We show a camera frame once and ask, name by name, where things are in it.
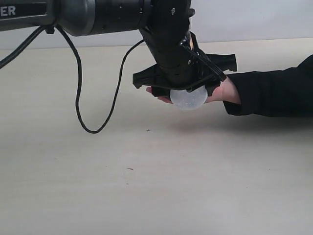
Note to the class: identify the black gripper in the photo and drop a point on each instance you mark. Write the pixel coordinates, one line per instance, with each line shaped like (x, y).
(182, 66)

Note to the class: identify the white green label bottle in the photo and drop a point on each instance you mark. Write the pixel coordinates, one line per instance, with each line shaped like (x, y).
(185, 100)

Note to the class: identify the black sleeved forearm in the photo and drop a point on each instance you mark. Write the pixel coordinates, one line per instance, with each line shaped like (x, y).
(280, 93)

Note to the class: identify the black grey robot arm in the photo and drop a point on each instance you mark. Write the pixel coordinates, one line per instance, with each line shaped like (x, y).
(164, 25)

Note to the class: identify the open bare human hand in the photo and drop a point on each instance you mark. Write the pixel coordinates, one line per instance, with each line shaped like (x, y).
(226, 91)

